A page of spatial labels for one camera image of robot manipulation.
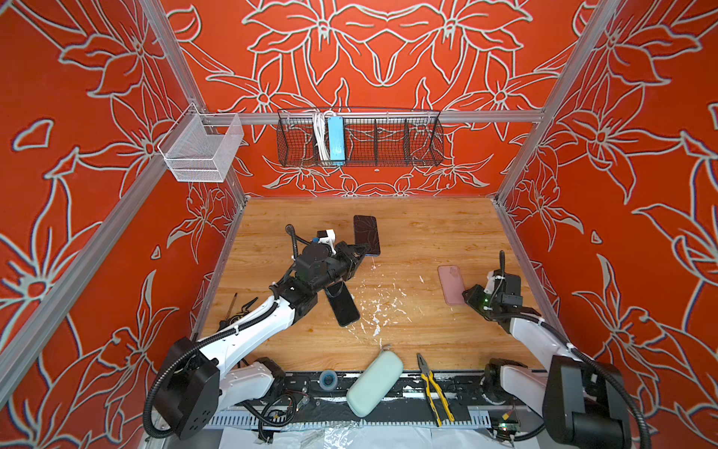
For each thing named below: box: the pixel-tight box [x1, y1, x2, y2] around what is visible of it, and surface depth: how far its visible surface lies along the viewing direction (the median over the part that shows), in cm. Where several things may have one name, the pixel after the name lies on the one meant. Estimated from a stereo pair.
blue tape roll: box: [318, 369, 338, 392], surface depth 76 cm
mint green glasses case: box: [345, 349, 404, 418], surface depth 74 cm
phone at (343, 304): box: [325, 280, 360, 327], surface depth 90 cm
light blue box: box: [327, 115, 345, 166], surface depth 91 cm
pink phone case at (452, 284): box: [436, 264, 466, 306], surface depth 97 cm
